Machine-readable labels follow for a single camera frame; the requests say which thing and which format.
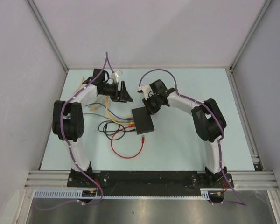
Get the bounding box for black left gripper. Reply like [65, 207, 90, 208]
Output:
[100, 81, 133, 103]

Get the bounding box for black network switch box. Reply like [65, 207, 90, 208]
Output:
[131, 107, 154, 135]

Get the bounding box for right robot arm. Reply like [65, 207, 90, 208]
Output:
[138, 79, 227, 187]

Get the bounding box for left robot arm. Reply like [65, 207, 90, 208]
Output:
[52, 69, 133, 187]

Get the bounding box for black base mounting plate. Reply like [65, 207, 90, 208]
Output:
[67, 170, 234, 197]

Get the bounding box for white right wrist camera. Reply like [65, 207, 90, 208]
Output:
[137, 85, 154, 100]

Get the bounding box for red ethernet cable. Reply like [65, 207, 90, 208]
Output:
[110, 125, 147, 159]

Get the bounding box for black ethernet cable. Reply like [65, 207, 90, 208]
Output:
[98, 120, 136, 141]

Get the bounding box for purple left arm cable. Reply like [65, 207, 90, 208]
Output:
[35, 51, 115, 210]

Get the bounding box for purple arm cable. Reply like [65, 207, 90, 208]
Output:
[35, 51, 115, 210]
[139, 69, 247, 206]

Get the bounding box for slotted cable duct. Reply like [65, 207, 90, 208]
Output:
[34, 189, 209, 200]

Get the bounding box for aluminium front frame rail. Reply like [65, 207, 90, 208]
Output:
[25, 170, 279, 190]

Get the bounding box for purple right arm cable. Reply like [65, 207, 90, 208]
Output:
[139, 69, 247, 206]

